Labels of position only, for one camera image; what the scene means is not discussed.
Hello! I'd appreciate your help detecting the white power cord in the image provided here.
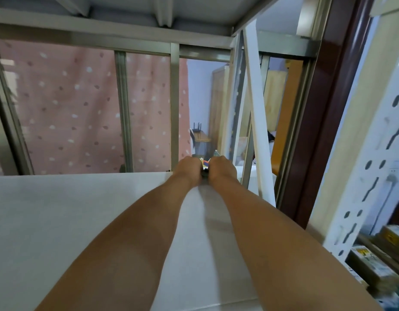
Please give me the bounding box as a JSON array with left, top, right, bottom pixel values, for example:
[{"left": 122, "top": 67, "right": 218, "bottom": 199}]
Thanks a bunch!
[{"left": 371, "top": 183, "right": 397, "bottom": 234}]

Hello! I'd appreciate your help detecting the person's right hand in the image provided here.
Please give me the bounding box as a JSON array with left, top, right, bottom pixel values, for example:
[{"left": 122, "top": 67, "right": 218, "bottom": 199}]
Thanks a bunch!
[{"left": 208, "top": 155, "right": 238, "bottom": 186}]

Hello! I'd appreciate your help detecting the dark brown window surround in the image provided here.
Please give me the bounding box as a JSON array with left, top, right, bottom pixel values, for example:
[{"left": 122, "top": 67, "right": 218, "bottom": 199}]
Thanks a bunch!
[{"left": 277, "top": 0, "right": 376, "bottom": 229}]

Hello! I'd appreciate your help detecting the metal sliding window frame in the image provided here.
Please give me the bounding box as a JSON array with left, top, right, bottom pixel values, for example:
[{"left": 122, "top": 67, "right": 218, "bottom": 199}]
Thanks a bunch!
[{"left": 0, "top": 22, "right": 333, "bottom": 204}]

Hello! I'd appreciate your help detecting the orange wooden board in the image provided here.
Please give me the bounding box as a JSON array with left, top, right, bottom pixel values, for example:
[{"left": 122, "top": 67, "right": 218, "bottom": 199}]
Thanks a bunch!
[{"left": 271, "top": 60, "right": 304, "bottom": 176}]

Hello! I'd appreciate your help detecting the small cardboard box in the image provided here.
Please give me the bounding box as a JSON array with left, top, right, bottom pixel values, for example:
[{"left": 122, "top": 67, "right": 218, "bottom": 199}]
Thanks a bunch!
[{"left": 377, "top": 225, "right": 399, "bottom": 256}]

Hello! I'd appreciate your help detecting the person's right forearm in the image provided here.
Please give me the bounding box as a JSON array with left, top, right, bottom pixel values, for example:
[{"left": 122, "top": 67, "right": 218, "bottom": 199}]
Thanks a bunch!
[{"left": 212, "top": 176, "right": 381, "bottom": 311}]

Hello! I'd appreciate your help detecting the light wooden wardrobe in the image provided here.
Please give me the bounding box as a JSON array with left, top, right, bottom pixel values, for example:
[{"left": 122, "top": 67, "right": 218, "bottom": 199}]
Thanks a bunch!
[{"left": 208, "top": 65, "right": 288, "bottom": 154}]

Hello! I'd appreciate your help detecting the pink dotted curtain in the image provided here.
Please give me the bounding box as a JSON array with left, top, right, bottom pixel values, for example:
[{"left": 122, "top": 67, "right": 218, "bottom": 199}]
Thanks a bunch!
[{"left": 0, "top": 38, "right": 192, "bottom": 175}]

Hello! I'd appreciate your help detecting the person's left hand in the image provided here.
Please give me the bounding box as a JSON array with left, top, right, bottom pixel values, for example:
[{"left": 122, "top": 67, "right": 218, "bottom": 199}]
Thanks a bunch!
[{"left": 173, "top": 156, "right": 203, "bottom": 187}]

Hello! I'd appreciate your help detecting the white metal shelving rack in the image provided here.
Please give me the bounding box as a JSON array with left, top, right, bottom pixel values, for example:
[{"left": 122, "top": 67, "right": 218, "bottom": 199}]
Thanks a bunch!
[{"left": 0, "top": 0, "right": 399, "bottom": 311}]

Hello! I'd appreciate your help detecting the small wooden table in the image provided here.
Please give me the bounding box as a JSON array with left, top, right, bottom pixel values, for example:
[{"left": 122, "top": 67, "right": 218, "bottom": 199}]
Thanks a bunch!
[{"left": 192, "top": 131, "right": 214, "bottom": 143}]

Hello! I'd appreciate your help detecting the person's left forearm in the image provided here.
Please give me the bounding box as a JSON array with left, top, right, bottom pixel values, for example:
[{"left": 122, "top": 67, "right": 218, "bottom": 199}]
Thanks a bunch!
[{"left": 36, "top": 175, "right": 200, "bottom": 311}]

